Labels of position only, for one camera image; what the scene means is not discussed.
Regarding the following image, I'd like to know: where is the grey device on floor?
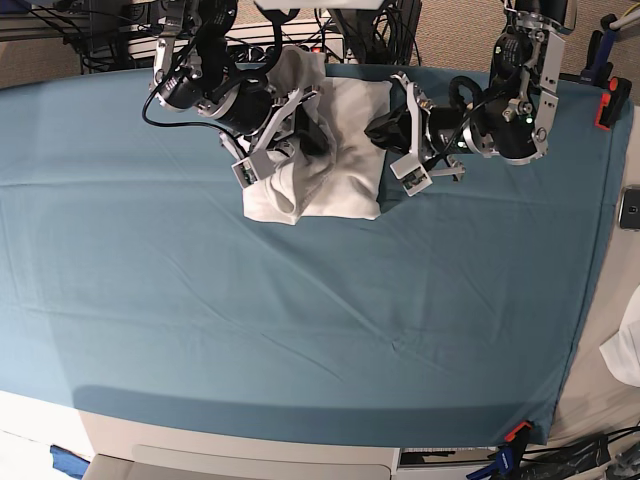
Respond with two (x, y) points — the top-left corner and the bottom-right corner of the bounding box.
(618, 185), (640, 232)

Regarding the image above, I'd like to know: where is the blue clamp upper right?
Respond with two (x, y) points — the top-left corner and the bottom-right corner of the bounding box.
(559, 29), (618, 89)

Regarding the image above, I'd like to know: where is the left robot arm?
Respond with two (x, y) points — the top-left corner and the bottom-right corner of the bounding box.
(365, 1), (577, 196)

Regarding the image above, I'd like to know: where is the beige plastic bin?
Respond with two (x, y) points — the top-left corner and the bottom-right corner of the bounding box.
(84, 445), (393, 479)

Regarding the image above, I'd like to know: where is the blue cloth on floor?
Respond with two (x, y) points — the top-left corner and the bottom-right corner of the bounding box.
(49, 445), (90, 479)

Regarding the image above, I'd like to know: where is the white T-shirt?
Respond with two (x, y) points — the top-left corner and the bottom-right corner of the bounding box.
(243, 46), (391, 225)

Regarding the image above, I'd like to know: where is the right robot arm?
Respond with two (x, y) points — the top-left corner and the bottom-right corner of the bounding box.
(147, 1), (330, 188)

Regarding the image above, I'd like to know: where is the orange black table clamp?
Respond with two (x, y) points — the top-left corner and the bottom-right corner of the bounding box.
(504, 420), (534, 451)

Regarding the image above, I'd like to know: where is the teal table cloth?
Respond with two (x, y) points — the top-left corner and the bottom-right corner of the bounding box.
(1, 70), (633, 447)

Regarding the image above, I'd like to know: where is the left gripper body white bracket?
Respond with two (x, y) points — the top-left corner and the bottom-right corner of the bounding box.
(390, 71), (465, 197)

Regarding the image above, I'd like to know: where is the white power strip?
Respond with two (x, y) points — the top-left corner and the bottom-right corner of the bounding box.
(128, 17), (349, 64)

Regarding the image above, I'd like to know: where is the blue black clamp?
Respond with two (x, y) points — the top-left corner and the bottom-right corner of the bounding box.
(466, 447), (524, 480)

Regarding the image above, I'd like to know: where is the orange black clamp upper right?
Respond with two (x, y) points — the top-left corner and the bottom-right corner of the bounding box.
(595, 77), (632, 131)

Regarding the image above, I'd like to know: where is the white cloth at right edge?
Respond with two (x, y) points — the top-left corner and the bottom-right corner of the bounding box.
(599, 288), (640, 388)

